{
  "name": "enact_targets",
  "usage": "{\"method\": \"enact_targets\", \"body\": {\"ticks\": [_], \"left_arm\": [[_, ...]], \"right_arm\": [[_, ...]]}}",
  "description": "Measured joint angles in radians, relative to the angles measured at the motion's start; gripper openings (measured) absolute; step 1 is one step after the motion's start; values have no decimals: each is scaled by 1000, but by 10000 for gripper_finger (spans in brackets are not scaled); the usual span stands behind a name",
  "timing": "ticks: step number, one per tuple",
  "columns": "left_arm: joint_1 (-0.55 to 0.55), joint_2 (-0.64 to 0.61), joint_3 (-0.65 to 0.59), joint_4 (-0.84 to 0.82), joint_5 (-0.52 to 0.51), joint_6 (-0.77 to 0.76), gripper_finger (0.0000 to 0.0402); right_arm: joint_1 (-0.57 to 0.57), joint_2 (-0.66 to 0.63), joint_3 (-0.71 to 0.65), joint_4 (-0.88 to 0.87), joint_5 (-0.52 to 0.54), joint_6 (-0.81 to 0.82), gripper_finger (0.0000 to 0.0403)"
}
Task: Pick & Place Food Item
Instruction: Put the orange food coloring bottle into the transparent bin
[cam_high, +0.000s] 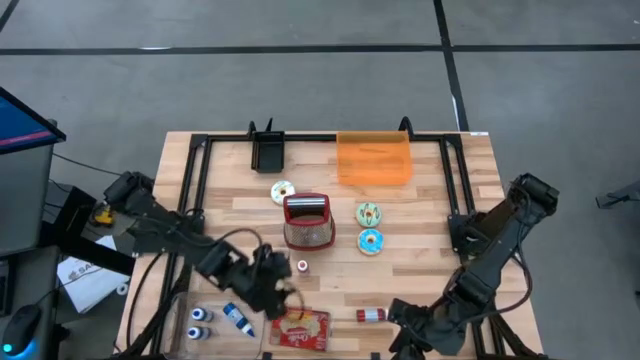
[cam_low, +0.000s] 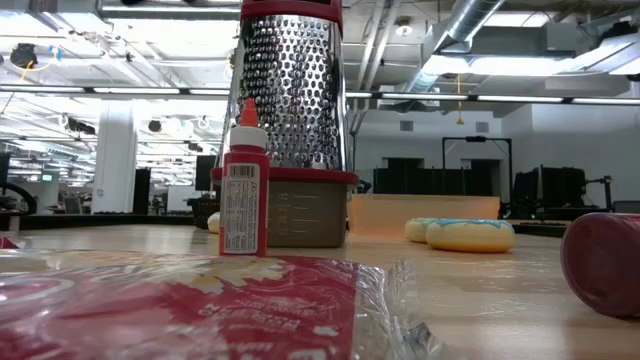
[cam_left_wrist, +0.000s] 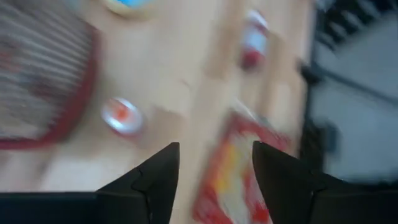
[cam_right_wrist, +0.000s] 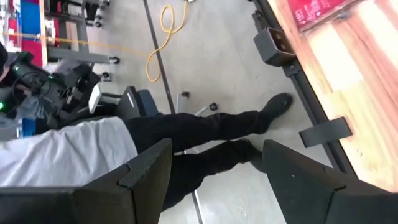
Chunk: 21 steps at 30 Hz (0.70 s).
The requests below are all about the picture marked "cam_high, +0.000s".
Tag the computer monitor blue screen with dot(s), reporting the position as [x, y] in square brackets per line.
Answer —
[22, 122]

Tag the green frosted toy donut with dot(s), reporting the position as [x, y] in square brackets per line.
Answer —
[362, 212]

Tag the small yellow tool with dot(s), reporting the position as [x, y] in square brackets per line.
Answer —
[104, 215]

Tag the orange translucent bin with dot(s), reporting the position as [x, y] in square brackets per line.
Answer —
[375, 160]

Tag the blue-tip glue bottle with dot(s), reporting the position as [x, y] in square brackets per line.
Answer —
[235, 316]

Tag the small blue-cap bottle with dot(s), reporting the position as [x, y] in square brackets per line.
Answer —
[200, 314]
[196, 333]

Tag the black floor stand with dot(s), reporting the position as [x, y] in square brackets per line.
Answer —
[617, 197]

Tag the black computer mouse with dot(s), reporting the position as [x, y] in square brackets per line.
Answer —
[21, 330]

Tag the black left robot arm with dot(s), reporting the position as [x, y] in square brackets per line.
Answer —
[165, 225]

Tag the black aluminium table frame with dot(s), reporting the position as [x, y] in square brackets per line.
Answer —
[310, 136]

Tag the white paper booklet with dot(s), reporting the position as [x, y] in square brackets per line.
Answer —
[90, 280]

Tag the red steel box grater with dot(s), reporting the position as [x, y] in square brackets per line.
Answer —
[310, 225]

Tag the grey cabinet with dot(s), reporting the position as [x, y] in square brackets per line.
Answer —
[25, 200]

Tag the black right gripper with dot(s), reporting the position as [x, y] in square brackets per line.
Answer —
[445, 327]

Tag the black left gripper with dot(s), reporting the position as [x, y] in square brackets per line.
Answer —
[267, 272]

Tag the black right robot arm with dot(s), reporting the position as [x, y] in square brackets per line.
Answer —
[500, 240]

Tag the white frosted toy donut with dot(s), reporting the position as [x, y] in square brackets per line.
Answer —
[276, 192]

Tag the red cookie box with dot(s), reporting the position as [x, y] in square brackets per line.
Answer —
[305, 332]

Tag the blue frosted toy donut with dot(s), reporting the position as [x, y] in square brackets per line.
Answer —
[363, 239]

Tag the red marker tube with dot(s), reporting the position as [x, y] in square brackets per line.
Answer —
[370, 315]

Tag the clear plastic container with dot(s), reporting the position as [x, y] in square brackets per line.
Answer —
[215, 350]

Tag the white tape roll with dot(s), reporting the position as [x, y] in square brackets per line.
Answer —
[118, 289]

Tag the small black plastic tray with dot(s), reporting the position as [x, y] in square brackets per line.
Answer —
[268, 152]

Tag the small red-cap bottle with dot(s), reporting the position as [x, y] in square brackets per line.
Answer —
[302, 265]

